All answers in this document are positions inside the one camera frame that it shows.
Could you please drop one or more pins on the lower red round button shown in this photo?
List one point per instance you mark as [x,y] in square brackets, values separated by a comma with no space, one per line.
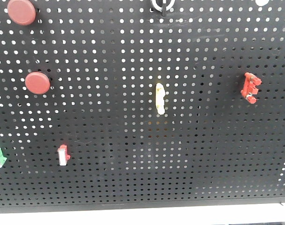
[37,83]

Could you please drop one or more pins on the red round button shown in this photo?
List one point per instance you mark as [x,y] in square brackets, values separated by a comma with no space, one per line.
[37,83]
[21,12]

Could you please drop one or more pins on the upper red round button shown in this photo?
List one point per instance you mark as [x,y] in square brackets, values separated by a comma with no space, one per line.
[21,12]

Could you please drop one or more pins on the black perforated pegboard panel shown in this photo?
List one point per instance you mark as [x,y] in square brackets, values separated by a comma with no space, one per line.
[103,59]

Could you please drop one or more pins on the red contact block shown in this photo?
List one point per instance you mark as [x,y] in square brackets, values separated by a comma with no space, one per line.
[249,88]

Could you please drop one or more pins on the white standing desk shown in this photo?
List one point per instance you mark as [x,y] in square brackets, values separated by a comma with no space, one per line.
[202,215]

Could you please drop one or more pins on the cream white switch block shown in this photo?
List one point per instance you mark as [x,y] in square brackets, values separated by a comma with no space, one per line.
[159,98]

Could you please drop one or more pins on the red white switch block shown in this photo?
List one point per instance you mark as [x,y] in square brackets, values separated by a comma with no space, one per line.
[63,155]

